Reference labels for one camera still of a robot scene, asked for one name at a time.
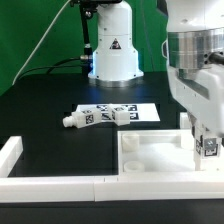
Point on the white square table top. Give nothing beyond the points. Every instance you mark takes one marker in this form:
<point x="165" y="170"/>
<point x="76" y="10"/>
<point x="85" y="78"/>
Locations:
<point x="144" y="151"/>

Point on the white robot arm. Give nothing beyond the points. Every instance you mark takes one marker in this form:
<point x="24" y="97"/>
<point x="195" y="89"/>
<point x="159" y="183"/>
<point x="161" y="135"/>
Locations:
<point x="133" y="40"/>

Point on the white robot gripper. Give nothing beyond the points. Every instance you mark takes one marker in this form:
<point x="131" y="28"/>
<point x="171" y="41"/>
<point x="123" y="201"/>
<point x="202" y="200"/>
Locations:
<point x="195" y="67"/>

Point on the white U-shaped obstacle fence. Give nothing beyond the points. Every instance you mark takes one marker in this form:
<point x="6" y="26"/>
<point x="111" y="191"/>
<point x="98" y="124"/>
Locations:
<point x="127" y="186"/>

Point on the paper sheet with AprilTags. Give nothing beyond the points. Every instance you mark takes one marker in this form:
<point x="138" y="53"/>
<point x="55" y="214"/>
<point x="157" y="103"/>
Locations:
<point x="143" y="112"/>

